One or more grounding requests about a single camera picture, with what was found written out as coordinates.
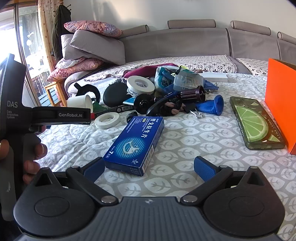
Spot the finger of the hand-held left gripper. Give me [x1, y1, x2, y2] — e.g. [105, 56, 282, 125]
[29, 106, 92, 133]

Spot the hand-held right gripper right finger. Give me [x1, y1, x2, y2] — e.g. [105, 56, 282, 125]
[180, 156, 266, 205]

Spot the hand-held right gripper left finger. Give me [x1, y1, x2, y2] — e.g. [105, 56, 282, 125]
[30, 157, 119, 205]

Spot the white paper cup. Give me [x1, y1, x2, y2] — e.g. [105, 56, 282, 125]
[67, 95, 94, 116]

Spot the small white tape roll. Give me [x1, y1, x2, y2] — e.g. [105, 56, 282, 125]
[94, 113, 120, 130]

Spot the blue medicine box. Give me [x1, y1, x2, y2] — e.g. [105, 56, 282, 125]
[105, 116, 165, 176]

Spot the black pink hair scrunchie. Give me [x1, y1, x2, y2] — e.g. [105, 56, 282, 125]
[159, 102, 186, 116]

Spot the orange cardboard box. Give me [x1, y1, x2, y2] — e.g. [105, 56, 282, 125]
[264, 58, 296, 155]

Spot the leaf print quilted desktop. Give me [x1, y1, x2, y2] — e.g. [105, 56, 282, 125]
[35, 73, 296, 241]

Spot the person's left hand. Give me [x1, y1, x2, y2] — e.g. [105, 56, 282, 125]
[0, 139, 48, 185]

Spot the wooden stool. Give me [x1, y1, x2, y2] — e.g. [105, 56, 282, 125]
[44, 79, 68, 107]

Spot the dark pink floral pillow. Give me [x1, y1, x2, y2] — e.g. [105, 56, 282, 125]
[47, 58, 104, 82]

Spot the pale pink pillow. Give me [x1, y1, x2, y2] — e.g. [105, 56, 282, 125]
[55, 57, 87, 69]

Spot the black marker red cap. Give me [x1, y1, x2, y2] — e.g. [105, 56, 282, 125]
[90, 105, 134, 119]

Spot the black round case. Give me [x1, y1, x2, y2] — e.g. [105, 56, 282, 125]
[103, 83, 129, 107]

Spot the sliding glass door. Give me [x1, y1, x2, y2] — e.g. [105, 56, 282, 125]
[0, 0, 50, 107]

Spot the black binder clip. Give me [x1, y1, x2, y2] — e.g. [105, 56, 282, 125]
[185, 104, 204, 118]

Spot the blue silicone funnel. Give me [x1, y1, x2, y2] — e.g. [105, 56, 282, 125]
[195, 95, 224, 116]

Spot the lime print phone case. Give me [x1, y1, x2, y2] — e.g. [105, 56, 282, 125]
[229, 96, 286, 150]

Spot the small grey cushion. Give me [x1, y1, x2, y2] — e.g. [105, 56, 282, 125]
[61, 34, 93, 62]

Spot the dark ribbed corkscrew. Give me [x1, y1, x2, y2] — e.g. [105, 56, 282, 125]
[179, 86, 206, 102]

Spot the large white tape roll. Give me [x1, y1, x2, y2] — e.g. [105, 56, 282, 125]
[126, 76, 156, 95]

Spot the dark green coat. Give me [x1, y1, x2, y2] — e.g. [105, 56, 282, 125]
[51, 4, 72, 61]

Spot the large grey cushion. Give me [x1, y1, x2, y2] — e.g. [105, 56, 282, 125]
[70, 30, 126, 65]

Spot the blue plastic bag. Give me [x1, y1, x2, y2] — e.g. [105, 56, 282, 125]
[161, 78, 220, 94]

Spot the clear plastic box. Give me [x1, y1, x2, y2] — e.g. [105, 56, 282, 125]
[173, 70, 204, 92]

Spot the white flat box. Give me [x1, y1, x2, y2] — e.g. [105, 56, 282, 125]
[202, 72, 237, 83]

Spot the maroon cloth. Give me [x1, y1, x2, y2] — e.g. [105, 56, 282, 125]
[124, 65, 160, 78]

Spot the large flower print sofa cover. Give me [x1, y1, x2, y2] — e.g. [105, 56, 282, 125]
[84, 55, 238, 81]

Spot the small flower print sofa cover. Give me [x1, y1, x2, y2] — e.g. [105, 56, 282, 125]
[235, 58, 270, 76]

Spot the grey sofa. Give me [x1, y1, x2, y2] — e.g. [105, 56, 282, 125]
[65, 19, 296, 98]

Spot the black ring tool green handle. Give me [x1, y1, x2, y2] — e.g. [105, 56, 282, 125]
[74, 82, 108, 115]

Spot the black curved plastic handle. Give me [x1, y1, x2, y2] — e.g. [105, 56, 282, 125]
[146, 95, 173, 115]

